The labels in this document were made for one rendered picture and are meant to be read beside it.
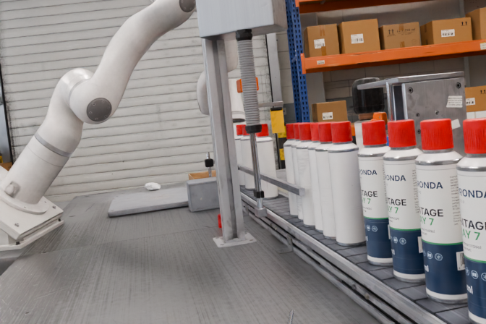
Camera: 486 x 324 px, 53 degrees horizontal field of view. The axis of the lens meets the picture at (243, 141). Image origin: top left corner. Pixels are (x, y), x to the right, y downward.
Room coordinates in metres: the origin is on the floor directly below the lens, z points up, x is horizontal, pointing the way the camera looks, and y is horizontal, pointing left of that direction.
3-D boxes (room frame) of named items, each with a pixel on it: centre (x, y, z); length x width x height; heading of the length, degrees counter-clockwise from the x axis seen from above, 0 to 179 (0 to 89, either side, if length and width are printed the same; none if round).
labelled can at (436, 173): (0.55, -0.22, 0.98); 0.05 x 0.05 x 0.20
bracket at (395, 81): (0.78, -0.27, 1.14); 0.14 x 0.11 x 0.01; 12
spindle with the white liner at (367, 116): (1.31, -0.35, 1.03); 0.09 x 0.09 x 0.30
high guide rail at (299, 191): (1.45, 0.01, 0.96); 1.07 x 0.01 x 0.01; 12
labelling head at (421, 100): (0.78, -0.27, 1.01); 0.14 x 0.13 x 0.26; 12
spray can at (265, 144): (1.33, -0.06, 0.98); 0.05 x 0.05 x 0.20
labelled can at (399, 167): (0.62, -0.20, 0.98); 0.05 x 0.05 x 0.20
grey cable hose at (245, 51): (0.99, -0.02, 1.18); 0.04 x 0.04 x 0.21
